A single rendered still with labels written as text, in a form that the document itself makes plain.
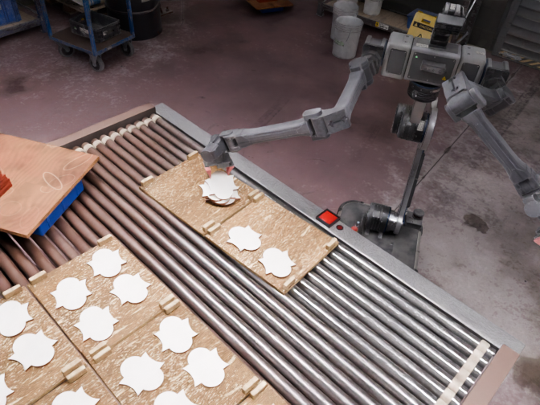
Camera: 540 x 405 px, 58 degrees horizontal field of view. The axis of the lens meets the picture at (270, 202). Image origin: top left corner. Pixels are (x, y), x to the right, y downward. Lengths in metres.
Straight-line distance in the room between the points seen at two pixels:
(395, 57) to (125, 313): 1.46
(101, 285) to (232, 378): 0.59
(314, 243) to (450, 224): 1.86
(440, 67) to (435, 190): 1.91
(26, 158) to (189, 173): 0.69
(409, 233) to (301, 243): 1.30
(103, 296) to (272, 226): 0.71
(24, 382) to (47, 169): 0.90
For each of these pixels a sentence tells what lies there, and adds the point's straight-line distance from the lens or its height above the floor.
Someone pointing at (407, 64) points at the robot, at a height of 1.45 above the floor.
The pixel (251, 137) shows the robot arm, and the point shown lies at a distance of 1.87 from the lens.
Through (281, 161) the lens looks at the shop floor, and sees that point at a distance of 3.87.
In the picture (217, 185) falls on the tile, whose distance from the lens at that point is 2.07.
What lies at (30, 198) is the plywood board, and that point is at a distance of 2.10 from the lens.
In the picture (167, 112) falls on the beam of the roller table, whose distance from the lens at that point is 2.71.
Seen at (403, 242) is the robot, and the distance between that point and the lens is 3.07.
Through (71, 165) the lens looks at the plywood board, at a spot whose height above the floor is 1.04.
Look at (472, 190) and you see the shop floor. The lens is 4.06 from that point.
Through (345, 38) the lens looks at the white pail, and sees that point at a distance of 5.44.
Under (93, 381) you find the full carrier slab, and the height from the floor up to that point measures 0.94.
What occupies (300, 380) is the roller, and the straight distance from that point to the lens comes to 1.63.
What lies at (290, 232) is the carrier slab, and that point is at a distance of 1.98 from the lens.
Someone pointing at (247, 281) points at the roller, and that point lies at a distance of 1.83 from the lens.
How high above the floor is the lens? 2.36
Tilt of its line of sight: 43 degrees down
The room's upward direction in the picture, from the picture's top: 5 degrees clockwise
